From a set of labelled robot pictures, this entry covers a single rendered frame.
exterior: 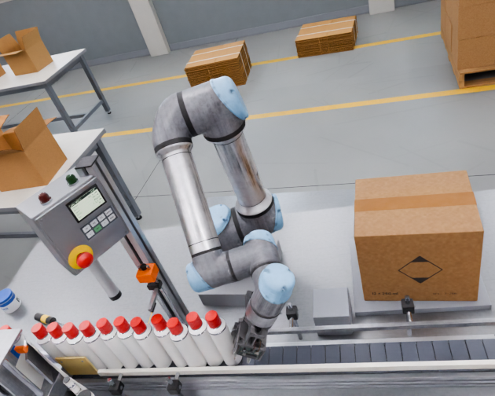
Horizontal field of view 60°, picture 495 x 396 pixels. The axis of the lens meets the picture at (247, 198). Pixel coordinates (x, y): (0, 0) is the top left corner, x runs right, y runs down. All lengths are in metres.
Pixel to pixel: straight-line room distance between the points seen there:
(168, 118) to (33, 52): 4.24
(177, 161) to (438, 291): 0.78
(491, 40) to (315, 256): 2.87
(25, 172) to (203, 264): 1.92
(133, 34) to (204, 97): 6.11
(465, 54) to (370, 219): 2.97
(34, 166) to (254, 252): 1.93
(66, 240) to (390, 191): 0.85
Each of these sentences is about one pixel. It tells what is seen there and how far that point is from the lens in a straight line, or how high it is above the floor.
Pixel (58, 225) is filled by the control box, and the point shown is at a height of 1.43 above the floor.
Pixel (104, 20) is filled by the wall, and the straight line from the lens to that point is 7.28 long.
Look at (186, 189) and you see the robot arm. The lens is 1.03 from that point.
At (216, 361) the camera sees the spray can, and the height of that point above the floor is 0.91.
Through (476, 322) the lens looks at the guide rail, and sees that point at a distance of 1.19.
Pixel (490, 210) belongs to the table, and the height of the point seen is 0.83.
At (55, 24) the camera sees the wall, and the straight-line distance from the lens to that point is 7.79.
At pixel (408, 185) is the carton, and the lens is 1.28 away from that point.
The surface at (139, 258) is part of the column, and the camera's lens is 1.22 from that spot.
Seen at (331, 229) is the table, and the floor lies 0.83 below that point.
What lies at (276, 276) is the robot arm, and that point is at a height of 1.25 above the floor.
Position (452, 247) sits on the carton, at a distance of 1.19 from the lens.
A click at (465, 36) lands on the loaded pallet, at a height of 0.42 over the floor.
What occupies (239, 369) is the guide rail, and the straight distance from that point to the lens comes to 1.22.
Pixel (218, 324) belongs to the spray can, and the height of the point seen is 1.06.
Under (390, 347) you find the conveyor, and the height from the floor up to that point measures 0.88.
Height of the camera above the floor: 1.93
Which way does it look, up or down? 37 degrees down
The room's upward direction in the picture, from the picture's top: 19 degrees counter-clockwise
